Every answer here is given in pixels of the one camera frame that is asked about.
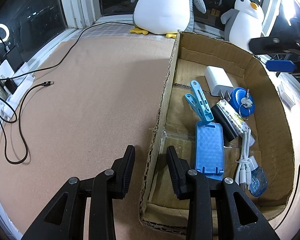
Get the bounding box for silver keys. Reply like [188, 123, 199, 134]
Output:
[238, 89, 254, 119]

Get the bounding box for blue round tape measure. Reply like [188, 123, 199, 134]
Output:
[229, 87, 255, 114]

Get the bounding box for long black power cable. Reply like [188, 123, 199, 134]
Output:
[0, 21, 134, 81]

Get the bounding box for black brick adapter by window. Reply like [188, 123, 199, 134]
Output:
[5, 46, 24, 72]

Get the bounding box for light blue clothespin clip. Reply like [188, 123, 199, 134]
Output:
[185, 80, 214, 125]

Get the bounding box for clear blue plastic item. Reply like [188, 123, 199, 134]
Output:
[249, 166, 268, 197]

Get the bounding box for ring light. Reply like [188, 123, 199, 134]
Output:
[281, 0, 300, 26]

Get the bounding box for white power strip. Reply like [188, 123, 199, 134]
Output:
[0, 74, 35, 120]

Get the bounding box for black cylinder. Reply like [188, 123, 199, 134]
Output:
[211, 104, 239, 142]

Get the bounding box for white cable bundle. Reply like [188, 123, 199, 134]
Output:
[233, 128, 260, 188]

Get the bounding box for small plush penguin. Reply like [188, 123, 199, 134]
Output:
[221, 0, 264, 52]

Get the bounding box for blue phone stand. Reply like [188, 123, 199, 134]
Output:
[194, 121, 224, 180]

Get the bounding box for cardboard box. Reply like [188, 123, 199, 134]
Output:
[139, 32, 295, 235]

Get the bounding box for white wall charger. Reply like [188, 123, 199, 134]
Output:
[204, 66, 234, 101]

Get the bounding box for white charger on strip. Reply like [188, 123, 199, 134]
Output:
[0, 60, 15, 79]

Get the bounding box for large plush penguin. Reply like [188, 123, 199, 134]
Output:
[130, 0, 206, 38]

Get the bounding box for small white box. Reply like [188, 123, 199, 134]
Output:
[278, 82, 295, 109]

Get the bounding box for black usb cable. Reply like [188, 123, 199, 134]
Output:
[0, 80, 55, 165]

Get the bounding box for black adapter on strip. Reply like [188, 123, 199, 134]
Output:
[4, 79, 18, 94]

